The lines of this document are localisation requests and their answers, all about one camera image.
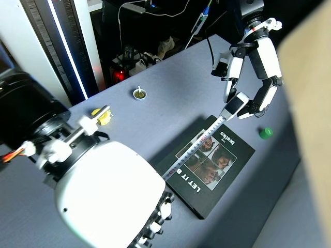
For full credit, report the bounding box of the yellow toy block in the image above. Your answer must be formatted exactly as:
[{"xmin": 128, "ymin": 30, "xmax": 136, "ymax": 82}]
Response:
[{"xmin": 91, "ymin": 107, "xmax": 113, "ymax": 127}]

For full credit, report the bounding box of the thin white cable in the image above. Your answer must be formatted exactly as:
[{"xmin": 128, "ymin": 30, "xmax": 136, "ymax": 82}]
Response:
[{"xmin": 117, "ymin": 0, "xmax": 191, "ymax": 56}]

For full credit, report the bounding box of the white cabinet with light strip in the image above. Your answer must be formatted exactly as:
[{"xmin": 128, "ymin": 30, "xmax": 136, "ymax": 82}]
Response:
[{"xmin": 0, "ymin": 0, "xmax": 102, "ymax": 106}]

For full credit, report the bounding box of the beige blurred board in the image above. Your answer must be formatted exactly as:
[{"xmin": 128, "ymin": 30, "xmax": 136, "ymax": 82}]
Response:
[{"xmin": 278, "ymin": 0, "xmax": 331, "ymax": 248}]

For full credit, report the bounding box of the small white cup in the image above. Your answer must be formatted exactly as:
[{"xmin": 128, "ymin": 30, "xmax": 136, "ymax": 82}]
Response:
[{"xmin": 132, "ymin": 87, "xmax": 147, "ymax": 101}]

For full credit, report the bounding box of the grey table cloth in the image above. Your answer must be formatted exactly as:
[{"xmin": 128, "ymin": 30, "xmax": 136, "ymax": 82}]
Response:
[{"xmin": 0, "ymin": 33, "xmax": 303, "ymax": 248}]

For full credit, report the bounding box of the white cable blue connector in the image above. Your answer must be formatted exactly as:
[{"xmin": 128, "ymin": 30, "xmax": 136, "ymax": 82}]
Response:
[{"xmin": 184, "ymin": 0, "xmax": 213, "ymax": 50}]

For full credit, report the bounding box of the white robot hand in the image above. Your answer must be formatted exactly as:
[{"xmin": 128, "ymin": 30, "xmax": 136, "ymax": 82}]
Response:
[
  {"xmin": 53, "ymin": 139, "xmax": 175, "ymax": 248},
  {"xmin": 222, "ymin": 37, "xmax": 284, "ymax": 120}
]

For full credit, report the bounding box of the black camera cable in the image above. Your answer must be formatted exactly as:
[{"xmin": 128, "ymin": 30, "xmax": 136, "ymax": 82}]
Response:
[{"xmin": 205, "ymin": 17, "xmax": 217, "ymax": 69}]

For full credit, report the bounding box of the green cylinder block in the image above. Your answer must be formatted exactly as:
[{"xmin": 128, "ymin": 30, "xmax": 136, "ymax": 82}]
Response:
[{"xmin": 259, "ymin": 127, "xmax": 274, "ymax": 140}]

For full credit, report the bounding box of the black hardcover book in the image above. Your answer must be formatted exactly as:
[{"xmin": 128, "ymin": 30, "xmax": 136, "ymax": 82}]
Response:
[{"xmin": 153, "ymin": 115, "xmax": 256, "ymax": 220}]

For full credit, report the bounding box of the beige shoe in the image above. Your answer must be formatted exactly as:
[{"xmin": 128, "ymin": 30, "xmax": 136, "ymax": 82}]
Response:
[{"xmin": 157, "ymin": 36, "xmax": 175, "ymax": 60}]

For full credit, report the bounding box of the white power strip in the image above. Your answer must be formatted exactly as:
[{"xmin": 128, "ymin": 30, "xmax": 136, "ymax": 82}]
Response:
[{"xmin": 134, "ymin": 51, "xmax": 162, "ymax": 74}]

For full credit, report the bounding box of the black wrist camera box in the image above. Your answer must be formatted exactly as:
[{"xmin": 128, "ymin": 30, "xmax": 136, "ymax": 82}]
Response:
[{"xmin": 210, "ymin": 51, "xmax": 230, "ymax": 78}]

